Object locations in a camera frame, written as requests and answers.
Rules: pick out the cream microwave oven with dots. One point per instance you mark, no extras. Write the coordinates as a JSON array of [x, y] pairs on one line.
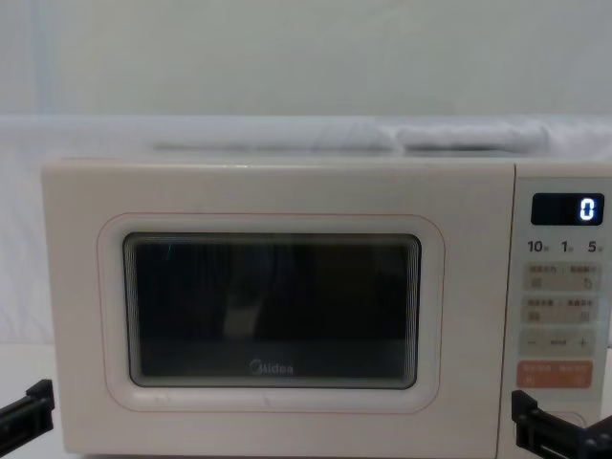
[[287, 191]]

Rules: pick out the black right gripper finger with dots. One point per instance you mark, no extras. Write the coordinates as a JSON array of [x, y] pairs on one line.
[[528, 421]]

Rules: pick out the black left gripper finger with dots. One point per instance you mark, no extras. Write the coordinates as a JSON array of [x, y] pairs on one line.
[[38, 406]]

